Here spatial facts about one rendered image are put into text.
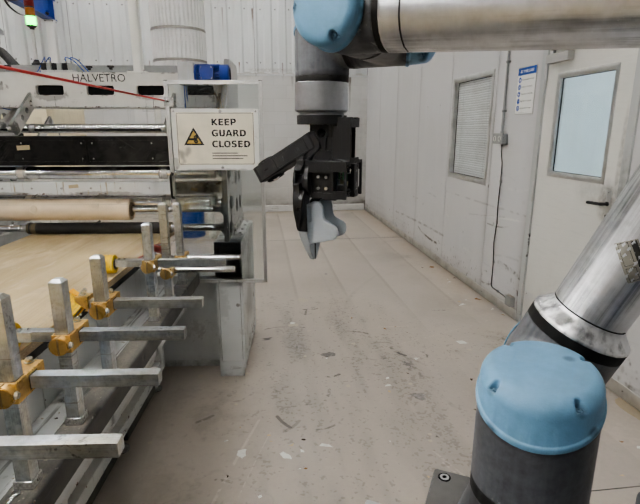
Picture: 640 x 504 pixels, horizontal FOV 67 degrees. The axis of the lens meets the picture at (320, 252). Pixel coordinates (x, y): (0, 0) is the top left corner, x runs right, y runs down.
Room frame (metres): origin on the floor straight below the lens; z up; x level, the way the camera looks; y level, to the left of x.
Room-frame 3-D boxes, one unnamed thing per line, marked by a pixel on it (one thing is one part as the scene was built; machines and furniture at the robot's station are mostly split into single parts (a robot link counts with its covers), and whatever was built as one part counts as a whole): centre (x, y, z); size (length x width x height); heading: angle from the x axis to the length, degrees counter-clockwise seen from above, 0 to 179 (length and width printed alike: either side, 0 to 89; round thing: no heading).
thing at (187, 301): (1.51, 0.57, 0.95); 0.36 x 0.03 x 0.03; 92
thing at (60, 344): (1.24, 0.69, 0.95); 0.13 x 0.06 x 0.05; 2
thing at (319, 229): (0.70, 0.00, 1.35); 0.06 x 0.03 x 0.09; 67
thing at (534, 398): (0.45, -0.22, 1.21); 0.13 x 0.12 x 0.14; 150
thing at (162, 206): (2.21, 0.72, 0.93); 0.03 x 0.03 x 0.48; 2
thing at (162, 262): (2.00, 0.65, 0.95); 0.50 x 0.04 x 0.04; 92
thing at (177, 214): (2.46, 0.73, 0.90); 0.03 x 0.03 x 0.48; 2
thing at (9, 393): (0.99, 0.68, 0.95); 0.13 x 0.06 x 0.05; 2
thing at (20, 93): (3.08, 1.30, 0.95); 1.65 x 0.70 x 1.90; 92
